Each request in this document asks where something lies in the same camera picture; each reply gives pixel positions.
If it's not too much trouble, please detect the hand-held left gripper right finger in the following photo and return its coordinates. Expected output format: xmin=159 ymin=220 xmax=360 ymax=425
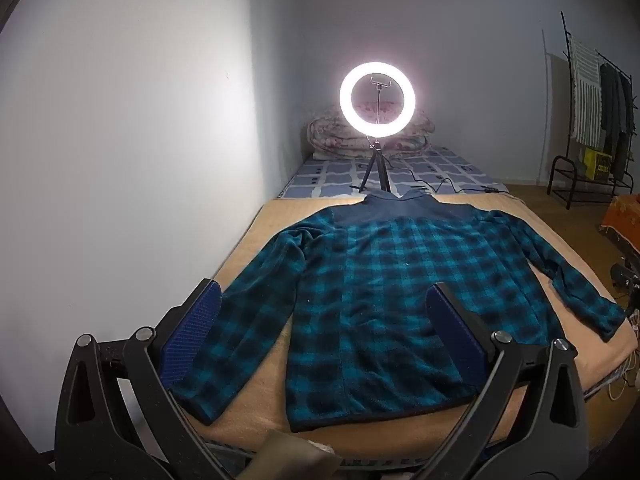
xmin=425 ymin=282 xmax=589 ymax=480

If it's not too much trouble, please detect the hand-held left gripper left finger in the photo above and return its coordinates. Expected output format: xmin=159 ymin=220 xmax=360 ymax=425
xmin=54 ymin=278 xmax=236 ymax=480

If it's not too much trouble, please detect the teal plaid fleece jacket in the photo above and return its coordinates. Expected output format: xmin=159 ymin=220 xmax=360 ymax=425
xmin=167 ymin=191 xmax=627 ymax=433

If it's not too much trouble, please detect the black metal clothes rack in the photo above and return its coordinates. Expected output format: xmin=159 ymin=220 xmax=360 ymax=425
xmin=545 ymin=10 xmax=638 ymax=210

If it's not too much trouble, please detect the beige blanket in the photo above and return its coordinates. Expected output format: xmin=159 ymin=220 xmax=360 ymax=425
xmin=192 ymin=192 xmax=640 ymax=451

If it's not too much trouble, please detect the blue checked bed sheet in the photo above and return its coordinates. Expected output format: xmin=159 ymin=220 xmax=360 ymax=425
xmin=277 ymin=147 xmax=510 ymax=200

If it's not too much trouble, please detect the small black floor device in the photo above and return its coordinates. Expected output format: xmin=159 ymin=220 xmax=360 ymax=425
xmin=611 ymin=259 xmax=640 ymax=293

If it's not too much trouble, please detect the orange floral cloth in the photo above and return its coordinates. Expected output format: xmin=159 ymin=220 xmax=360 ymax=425
xmin=599 ymin=195 xmax=640 ymax=246

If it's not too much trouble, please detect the yellow box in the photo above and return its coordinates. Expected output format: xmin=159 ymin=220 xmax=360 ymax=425
xmin=582 ymin=147 xmax=613 ymax=181

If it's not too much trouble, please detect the folded floral quilt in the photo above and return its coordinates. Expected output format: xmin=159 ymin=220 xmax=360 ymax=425
xmin=306 ymin=102 xmax=433 ymax=161

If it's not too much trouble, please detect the black phone holder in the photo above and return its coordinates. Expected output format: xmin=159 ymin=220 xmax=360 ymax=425
xmin=369 ymin=76 xmax=392 ymax=128

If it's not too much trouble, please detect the striped white towel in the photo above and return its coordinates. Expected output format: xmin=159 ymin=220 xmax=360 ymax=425
xmin=569 ymin=35 xmax=603 ymax=146

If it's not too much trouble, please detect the black power cable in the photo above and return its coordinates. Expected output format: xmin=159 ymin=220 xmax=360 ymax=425
xmin=350 ymin=167 xmax=501 ymax=196

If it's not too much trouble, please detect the white charging cable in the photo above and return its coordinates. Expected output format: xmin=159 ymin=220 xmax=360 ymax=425
xmin=606 ymin=310 xmax=640 ymax=402

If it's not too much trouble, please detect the white ring light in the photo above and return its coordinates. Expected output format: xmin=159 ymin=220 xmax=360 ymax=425
xmin=339 ymin=61 xmax=415 ymax=138

